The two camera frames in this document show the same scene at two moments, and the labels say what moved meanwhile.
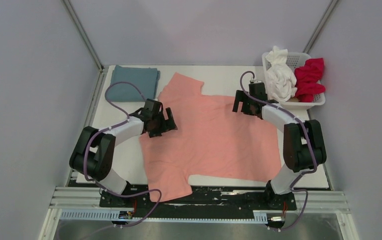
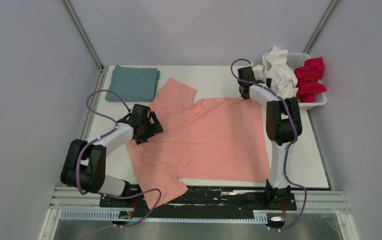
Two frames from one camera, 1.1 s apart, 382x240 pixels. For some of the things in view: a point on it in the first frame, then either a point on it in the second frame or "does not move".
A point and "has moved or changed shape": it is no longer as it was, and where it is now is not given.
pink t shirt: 211,141 has moved or changed shape
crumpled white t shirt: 281,78 does not move
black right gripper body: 248,111 to 243,95
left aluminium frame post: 77,23 does not move
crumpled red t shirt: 308,78 does not move
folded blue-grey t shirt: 146,79 does not move
